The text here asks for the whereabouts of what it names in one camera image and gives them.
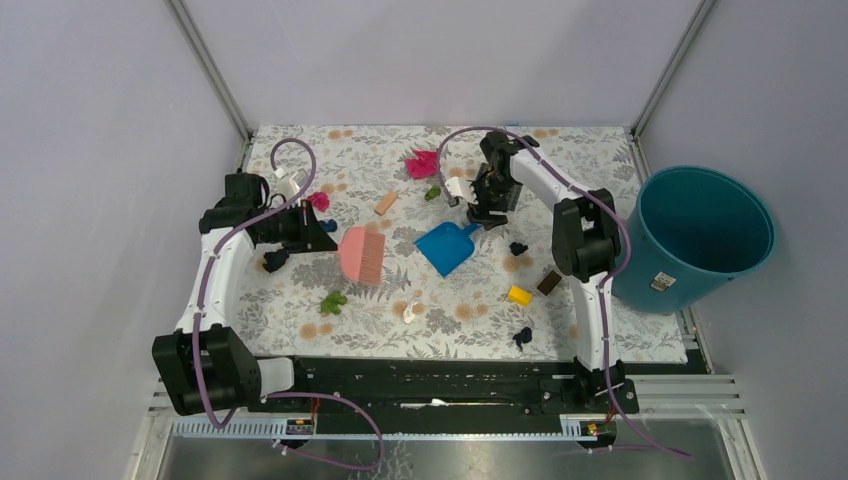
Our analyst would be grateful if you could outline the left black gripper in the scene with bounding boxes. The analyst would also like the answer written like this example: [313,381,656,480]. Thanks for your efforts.
[257,198,337,253]

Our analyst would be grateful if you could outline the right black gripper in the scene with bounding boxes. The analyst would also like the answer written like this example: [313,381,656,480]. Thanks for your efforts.
[462,174,517,233]

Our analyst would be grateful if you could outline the pink hand broom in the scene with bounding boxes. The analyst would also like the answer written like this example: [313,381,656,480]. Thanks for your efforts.
[337,226,386,286]

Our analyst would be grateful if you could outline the blue dustpan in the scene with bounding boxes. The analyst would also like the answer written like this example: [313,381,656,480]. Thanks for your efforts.
[415,222,480,277]

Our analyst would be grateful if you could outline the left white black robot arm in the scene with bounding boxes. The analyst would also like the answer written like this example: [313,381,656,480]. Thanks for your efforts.
[152,173,337,416]

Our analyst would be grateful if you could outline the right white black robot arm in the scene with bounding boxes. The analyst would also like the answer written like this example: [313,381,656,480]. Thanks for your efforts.
[467,129,622,412]

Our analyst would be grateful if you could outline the dark blue paper scrap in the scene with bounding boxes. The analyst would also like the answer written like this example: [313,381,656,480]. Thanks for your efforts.
[319,219,338,233]

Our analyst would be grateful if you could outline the small magenta paper scrap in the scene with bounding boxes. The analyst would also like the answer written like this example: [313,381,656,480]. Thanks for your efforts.
[307,191,330,212]

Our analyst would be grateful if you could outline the black paper scrap left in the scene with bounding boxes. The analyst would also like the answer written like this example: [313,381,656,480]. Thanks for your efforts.
[261,249,290,273]

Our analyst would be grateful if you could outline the black paper scrap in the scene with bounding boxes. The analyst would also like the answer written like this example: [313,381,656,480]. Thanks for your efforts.
[509,242,529,256]
[512,327,533,352]
[261,249,290,273]

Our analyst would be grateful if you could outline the small green paper scrap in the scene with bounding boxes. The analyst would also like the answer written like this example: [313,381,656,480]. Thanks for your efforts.
[424,186,441,202]

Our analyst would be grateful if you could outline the black paper scrap right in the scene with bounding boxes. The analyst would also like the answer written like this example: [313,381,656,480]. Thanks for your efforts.
[509,242,529,256]

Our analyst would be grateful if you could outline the large magenta paper scrap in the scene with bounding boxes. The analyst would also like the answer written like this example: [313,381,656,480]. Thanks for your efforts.
[404,150,440,180]

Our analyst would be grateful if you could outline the green paper scrap front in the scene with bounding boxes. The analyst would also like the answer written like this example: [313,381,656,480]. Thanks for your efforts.
[320,290,348,315]

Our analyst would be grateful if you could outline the wooden block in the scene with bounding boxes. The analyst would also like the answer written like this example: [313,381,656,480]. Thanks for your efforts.
[374,191,398,216]

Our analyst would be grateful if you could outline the yellow block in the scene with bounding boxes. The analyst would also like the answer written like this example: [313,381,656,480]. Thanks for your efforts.
[507,286,533,307]

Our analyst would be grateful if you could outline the brown block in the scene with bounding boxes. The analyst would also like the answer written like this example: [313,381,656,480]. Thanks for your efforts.
[536,270,562,296]

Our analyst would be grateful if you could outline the white paper scrap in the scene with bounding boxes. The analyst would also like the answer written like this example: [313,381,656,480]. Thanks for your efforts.
[402,302,417,324]

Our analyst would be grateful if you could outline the black paper scrap front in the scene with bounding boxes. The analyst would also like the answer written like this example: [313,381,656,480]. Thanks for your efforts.
[512,327,533,352]

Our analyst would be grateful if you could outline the teal plastic bucket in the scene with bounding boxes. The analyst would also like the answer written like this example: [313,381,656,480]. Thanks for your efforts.
[612,166,777,314]

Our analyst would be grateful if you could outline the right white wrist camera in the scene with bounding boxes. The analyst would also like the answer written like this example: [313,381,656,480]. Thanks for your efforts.
[444,176,477,207]

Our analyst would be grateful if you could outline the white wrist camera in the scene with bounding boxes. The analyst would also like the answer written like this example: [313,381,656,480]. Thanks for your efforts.
[444,176,477,207]
[273,167,308,200]

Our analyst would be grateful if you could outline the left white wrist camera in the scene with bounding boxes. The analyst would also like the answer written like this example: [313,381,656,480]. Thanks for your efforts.
[273,167,308,200]

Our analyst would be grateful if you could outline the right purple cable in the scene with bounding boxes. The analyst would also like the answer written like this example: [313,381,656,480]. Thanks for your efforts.
[435,126,694,462]

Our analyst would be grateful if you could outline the purple cable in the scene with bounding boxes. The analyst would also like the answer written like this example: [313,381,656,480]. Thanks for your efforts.
[190,137,386,473]
[435,126,694,462]

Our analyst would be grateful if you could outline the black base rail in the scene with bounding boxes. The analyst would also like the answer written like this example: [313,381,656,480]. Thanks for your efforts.
[248,357,639,435]

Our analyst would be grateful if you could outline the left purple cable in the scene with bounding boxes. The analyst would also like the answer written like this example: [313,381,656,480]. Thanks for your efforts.
[190,137,386,473]

